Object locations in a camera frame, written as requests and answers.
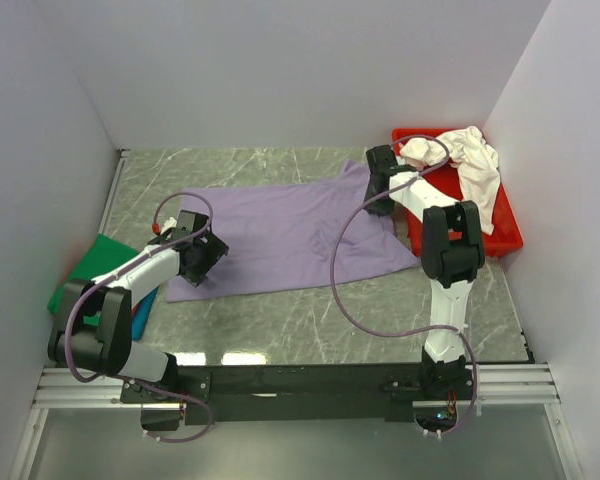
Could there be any white t-shirt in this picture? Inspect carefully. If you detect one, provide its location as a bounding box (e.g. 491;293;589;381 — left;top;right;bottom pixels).
398;126;501;235

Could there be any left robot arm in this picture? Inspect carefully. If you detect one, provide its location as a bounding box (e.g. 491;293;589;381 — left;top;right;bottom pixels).
47;210;229;402

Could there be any green folded t-shirt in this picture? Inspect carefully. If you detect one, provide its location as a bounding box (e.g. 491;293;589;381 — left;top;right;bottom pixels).
47;234;138;314

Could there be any black base beam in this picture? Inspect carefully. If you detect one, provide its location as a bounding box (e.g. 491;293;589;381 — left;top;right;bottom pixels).
120;363;475;430

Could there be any blue folded t-shirt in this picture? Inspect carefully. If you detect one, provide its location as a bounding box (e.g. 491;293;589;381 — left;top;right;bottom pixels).
131;289;158;341

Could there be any purple t-shirt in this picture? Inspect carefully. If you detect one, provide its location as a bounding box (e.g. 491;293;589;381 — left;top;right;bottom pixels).
166;160;419;303

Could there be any red plastic bin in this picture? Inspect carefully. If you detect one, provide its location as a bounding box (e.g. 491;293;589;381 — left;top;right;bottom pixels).
391;127;523;258

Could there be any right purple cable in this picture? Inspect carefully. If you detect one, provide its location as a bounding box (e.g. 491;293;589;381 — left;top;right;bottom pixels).
329;134;480;437

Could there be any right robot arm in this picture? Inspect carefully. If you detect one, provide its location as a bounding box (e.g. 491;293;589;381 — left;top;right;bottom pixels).
365;145;485;399

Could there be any aluminium rail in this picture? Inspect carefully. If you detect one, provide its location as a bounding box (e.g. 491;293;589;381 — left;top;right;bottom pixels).
32;364;561;410

